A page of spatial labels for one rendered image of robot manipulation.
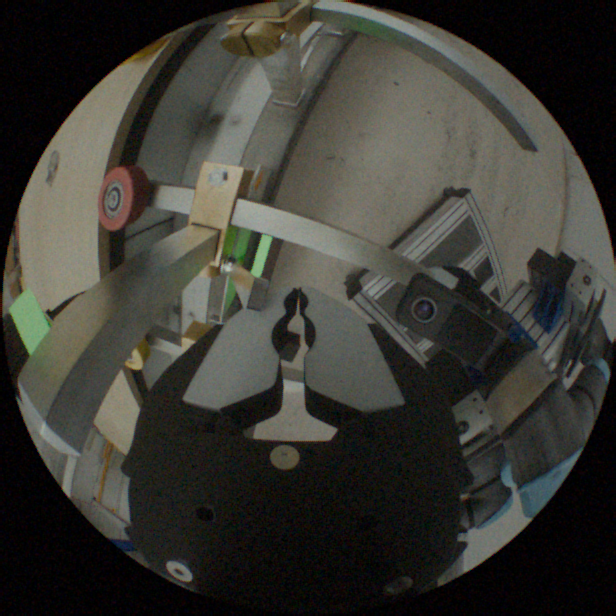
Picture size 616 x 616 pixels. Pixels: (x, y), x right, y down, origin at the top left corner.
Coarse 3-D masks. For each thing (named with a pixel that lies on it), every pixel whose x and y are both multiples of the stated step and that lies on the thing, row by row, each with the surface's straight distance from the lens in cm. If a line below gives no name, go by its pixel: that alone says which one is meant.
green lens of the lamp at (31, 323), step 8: (24, 296) 15; (32, 296) 15; (16, 304) 15; (24, 304) 14; (32, 304) 14; (16, 312) 14; (24, 312) 14; (32, 312) 14; (40, 312) 14; (16, 320) 14; (24, 320) 14; (32, 320) 14; (40, 320) 14; (24, 328) 14; (32, 328) 14; (40, 328) 14; (48, 328) 14; (24, 336) 14; (32, 336) 13; (40, 336) 14; (32, 344) 13
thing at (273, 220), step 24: (168, 192) 29; (192, 192) 27; (240, 216) 25; (264, 216) 24; (288, 216) 24; (288, 240) 24; (312, 240) 24; (336, 240) 24; (360, 240) 25; (360, 264) 26; (384, 264) 27; (408, 264) 28
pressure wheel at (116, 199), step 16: (112, 176) 30; (128, 176) 27; (144, 176) 29; (112, 192) 30; (128, 192) 27; (144, 192) 28; (112, 208) 30; (128, 208) 27; (144, 208) 29; (112, 224) 30; (128, 224) 30
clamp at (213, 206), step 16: (240, 176) 24; (208, 192) 25; (224, 192) 24; (240, 192) 25; (192, 208) 26; (208, 208) 25; (224, 208) 24; (192, 224) 26; (208, 224) 25; (224, 224) 24; (224, 240) 25; (224, 256) 27; (208, 272) 27
